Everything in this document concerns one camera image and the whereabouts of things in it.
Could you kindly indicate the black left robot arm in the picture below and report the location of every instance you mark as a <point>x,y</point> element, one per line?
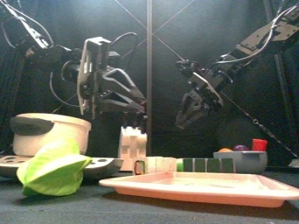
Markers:
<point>57,58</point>

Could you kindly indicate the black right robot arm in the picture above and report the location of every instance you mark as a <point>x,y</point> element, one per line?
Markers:
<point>264,35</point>

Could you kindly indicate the orange toy ball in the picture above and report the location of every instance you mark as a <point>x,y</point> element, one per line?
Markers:
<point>224,150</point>

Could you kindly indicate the white knife block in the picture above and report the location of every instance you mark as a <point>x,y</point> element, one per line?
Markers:
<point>132,151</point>

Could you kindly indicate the purple toy ball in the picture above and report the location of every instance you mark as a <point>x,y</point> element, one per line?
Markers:
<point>240,148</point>

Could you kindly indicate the white toy sushi roll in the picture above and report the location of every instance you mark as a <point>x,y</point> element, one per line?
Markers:
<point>159,164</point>

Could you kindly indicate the dark green block row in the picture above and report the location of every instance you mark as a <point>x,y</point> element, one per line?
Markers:
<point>208,165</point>

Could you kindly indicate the red toy cup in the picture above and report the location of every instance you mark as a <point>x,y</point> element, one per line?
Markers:
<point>259,145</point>

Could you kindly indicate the gray toy bowl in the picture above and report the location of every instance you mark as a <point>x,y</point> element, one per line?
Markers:
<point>244,163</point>

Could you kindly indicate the gray toy stove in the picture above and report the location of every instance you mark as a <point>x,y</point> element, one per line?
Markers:
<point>103,167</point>

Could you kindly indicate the pink plastic tray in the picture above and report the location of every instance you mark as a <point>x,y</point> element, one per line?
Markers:
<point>194,189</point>

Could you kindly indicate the green toy lettuce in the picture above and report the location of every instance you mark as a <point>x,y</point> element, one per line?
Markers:
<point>53,172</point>

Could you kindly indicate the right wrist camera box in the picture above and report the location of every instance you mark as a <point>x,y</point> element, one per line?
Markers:
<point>188,67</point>

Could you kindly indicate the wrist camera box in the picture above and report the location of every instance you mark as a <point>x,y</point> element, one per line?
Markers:
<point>114,57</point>
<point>188,67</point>

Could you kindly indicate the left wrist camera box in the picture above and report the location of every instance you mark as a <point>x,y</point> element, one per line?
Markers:
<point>114,57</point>

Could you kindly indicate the vertical metal frame pole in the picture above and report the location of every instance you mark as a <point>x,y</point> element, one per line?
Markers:
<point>148,43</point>

